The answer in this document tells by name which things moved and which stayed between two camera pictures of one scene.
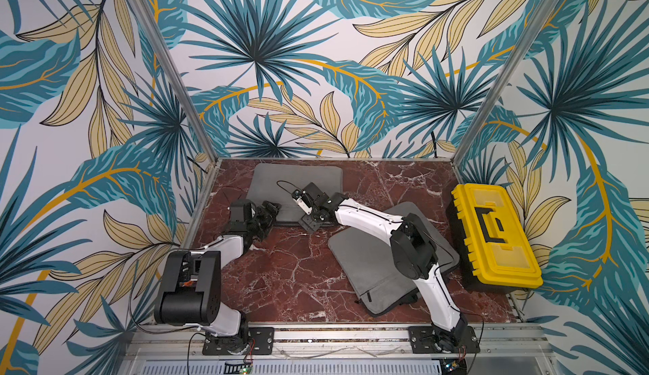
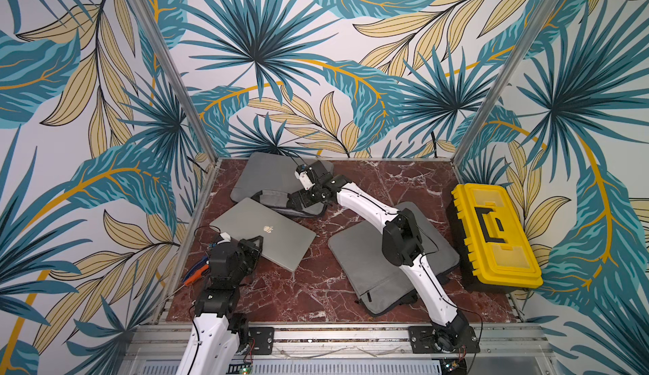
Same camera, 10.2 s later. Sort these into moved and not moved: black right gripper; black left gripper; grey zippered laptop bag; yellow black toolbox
Moved: black right gripper; black left gripper; grey zippered laptop bag
Not moved: yellow black toolbox
